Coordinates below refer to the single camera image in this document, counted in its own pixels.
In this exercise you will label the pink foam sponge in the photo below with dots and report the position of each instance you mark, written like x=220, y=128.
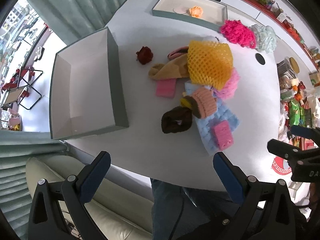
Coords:
x=166, y=88
x=223, y=135

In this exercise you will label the pale green yarn ball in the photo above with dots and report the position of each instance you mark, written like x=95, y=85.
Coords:
x=266, y=39

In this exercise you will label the snack packages pile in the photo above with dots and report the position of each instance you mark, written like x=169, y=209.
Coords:
x=299, y=102

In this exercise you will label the large grey storage box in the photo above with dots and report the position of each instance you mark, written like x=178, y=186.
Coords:
x=86, y=92

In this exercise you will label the round pink pad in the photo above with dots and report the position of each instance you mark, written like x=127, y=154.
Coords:
x=181, y=10

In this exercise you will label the dark brown scrunchie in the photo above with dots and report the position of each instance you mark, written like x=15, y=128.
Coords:
x=177, y=120

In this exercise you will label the white cloth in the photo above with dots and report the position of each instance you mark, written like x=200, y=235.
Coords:
x=211, y=39

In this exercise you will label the person blue jeans legs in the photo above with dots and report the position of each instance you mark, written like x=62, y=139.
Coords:
x=178, y=211

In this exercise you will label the magenta fluffy yarn ball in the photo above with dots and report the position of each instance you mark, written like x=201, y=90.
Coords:
x=237, y=33

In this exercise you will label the folding chair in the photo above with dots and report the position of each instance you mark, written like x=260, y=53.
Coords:
x=20, y=86

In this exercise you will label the tan knitted sock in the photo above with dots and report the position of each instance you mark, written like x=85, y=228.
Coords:
x=174, y=69

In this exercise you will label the grey green curtain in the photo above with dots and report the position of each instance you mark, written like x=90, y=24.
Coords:
x=72, y=20

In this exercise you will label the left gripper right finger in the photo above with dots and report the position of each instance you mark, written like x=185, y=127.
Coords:
x=266, y=210

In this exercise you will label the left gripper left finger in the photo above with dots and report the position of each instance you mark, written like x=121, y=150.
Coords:
x=46, y=220

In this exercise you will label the shallow grey tray box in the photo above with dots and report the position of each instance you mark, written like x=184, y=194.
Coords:
x=205, y=13

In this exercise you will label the light pink fluffy pompom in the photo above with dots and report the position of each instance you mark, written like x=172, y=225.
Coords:
x=230, y=86

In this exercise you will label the yellow foam net sleeve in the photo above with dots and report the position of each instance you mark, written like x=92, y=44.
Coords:
x=209, y=63

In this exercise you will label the dark red fabric rose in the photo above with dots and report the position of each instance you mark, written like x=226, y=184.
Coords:
x=144, y=55

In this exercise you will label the black table grommet hole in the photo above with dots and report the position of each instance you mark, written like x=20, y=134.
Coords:
x=260, y=58

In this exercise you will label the orange fabric flower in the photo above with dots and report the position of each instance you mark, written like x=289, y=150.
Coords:
x=195, y=12

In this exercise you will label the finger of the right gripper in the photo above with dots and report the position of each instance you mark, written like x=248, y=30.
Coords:
x=307, y=133
x=289, y=152

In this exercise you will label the light blue chenille mat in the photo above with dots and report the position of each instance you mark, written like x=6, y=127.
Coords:
x=205, y=125

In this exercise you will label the salmon knitted hat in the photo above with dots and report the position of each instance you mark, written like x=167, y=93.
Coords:
x=205, y=103

